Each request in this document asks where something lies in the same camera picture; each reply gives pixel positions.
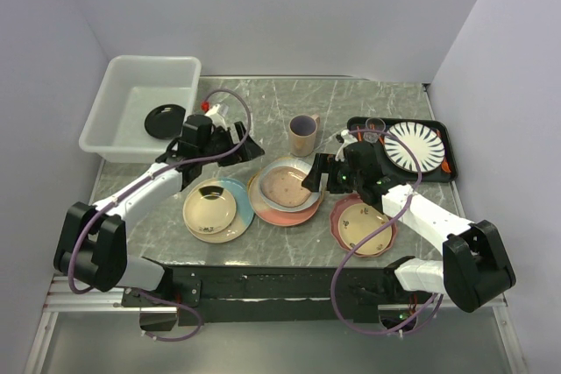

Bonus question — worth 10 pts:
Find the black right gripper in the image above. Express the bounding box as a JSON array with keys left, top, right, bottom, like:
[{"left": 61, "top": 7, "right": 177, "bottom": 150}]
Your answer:
[{"left": 301, "top": 153, "right": 363, "bottom": 194}]

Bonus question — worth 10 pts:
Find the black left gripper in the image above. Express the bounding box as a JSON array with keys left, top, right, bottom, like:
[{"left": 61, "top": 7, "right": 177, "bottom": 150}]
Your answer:
[{"left": 199, "top": 122, "right": 265, "bottom": 167}]

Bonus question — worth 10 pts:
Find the white grey rimmed plate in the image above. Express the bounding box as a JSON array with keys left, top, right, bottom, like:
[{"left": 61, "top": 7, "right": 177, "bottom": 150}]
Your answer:
[{"left": 257, "top": 159, "right": 322, "bottom": 214}]

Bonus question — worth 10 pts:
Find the black glossy plate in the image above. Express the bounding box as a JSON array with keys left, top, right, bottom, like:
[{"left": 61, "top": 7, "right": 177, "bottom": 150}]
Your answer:
[{"left": 144, "top": 104, "right": 186, "bottom": 140}]

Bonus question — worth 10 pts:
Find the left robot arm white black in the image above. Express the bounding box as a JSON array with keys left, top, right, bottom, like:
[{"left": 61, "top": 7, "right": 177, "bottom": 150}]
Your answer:
[{"left": 53, "top": 115, "right": 265, "bottom": 306}]

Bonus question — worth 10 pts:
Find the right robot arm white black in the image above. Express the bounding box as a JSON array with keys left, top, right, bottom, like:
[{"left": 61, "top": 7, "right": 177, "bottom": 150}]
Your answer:
[{"left": 302, "top": 142, "right": 516, "bottom": 313}]

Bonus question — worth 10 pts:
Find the translucent white plastic bin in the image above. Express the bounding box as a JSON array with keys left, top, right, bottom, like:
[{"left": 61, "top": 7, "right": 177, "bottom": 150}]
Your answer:
[{"left": 79, "top": 55, "right": 202, "bottom": 164}]

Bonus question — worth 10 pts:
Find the pink scalloped plate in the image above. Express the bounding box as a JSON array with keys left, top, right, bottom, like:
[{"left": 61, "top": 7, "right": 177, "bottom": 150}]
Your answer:
[{"left": 330, "top": 194, "right": 398, "bottom": 258}]

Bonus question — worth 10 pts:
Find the beige flower plate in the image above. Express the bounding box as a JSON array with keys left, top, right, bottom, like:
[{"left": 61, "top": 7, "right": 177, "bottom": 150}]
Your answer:
[{"left": 337, "top": 203, "right": 396, "bottom": 256}]

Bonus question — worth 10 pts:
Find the beige blue large plate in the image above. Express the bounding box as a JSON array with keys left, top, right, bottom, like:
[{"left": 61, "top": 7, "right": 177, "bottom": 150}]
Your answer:
[{"left": 188, "top": 178, "right": 254, "bottom": 243}]

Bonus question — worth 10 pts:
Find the pink beige mug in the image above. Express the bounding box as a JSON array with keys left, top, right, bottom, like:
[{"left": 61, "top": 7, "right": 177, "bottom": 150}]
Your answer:
[{"left": 288, "top": 115, "right": 320, "bottom": 157}]

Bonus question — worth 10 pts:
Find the beige pink branch plate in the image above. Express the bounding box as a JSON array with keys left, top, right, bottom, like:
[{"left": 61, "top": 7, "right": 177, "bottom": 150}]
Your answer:
[{"left": 247, "top": 173, "right": 323, "bottom": 227}]

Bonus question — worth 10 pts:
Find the small beige black-stroke plate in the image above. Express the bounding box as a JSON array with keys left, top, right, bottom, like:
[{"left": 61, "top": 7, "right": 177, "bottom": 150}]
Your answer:
[{"left": 183, "top": 181, "right": 237, "bottom": 235}]

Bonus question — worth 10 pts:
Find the small clear glass cup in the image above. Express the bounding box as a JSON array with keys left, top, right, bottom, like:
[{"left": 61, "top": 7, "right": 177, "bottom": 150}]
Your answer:
[{"left": 363, "top": 117, "right": 386, "bottom": 144}]

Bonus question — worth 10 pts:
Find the white blue striped plate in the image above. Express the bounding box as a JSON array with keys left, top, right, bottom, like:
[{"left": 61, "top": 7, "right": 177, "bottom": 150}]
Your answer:
[{"left": 383, "top": 122, "right": 445, "bottom": 173}]

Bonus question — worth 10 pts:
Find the orange utensil on tray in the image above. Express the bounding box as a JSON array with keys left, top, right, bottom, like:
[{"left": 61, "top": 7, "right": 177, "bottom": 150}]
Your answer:
[{"left": 441, "top": 159, "right": 451, "bottom": 173}]

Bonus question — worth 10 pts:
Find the black serving tray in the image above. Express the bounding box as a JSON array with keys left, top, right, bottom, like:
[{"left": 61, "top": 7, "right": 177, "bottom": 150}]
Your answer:
[{"left": 345, "top": 116, "right": 459, "bottom": 184}]

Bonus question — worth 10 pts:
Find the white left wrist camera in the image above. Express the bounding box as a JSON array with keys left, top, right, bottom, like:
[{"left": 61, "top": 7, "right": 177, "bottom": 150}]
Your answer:
[{"left": 202, "top": 102, "right": 229, "bottom": 126}]

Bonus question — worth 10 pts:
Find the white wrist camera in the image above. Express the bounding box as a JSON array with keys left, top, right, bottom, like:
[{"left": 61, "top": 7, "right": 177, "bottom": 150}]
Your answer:
[
  {"left": 202, "top": 102, "right": 229, "bottom": 126},
  {"left": 336, "top": 129, "right": 359, "bottom": 160}
]

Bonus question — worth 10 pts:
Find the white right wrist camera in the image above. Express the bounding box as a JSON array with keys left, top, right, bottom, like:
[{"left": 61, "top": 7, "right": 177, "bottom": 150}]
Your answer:
[{"left": 336, "top": 129, "right": 359, "bottom": 160}]

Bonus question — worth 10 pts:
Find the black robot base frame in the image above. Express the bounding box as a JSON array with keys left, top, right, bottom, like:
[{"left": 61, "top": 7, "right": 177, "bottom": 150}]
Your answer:
[{"left": 120, "top": 261, "right": 444, "bottom": 332}]

